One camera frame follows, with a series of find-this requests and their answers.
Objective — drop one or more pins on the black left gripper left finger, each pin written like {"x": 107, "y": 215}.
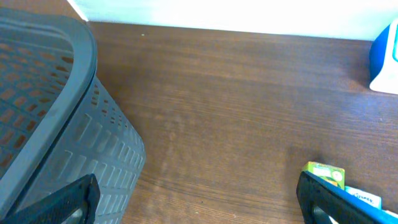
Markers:
{"x": 77, "y": 200}

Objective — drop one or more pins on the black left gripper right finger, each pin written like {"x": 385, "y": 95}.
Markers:
{"x": 320, "y": 201}

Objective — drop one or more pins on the green juice carton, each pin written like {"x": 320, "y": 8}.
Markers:
{"x": 331, "y": 174}

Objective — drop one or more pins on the teal tissue pack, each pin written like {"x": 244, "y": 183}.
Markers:
{"x": 371, "y": 199}

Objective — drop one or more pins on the grey plastic basket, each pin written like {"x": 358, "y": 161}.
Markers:
{"x": 58, "y": 122}

